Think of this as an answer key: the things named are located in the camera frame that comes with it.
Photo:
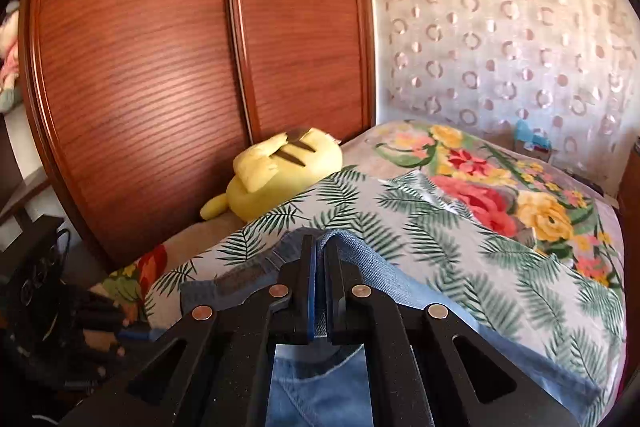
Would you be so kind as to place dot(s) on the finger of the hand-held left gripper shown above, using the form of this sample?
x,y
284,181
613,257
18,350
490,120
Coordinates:
x,y
102,311
135,335

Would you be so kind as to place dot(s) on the circle-patterned sheer curtain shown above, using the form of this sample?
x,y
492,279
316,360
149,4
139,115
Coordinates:
x,y
500,47

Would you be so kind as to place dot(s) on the small cardboard box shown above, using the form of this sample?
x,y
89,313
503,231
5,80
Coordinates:
x,y
547,154

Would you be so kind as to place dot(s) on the blue plush toy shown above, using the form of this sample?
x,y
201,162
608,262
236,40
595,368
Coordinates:
x,y
530,134

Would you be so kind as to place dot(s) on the blue denim pants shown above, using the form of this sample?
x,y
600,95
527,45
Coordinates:
x,y
395,287

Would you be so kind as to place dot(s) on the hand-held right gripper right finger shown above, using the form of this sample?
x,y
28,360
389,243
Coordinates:
x,y
334,302

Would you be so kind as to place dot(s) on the floral blanket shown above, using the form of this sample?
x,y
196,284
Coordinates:
x,y
475,177

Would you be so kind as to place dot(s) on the pastel plush doll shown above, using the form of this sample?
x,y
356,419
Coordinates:
x,y
10,67

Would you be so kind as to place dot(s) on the wooden slatted wardrobe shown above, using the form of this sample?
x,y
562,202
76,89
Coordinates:
x,y
150,57

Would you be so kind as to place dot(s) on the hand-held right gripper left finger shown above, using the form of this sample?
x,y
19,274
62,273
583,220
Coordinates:
x,y
305,297

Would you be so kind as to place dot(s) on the yellow plush toy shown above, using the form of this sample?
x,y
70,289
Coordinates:
x,y
280,177

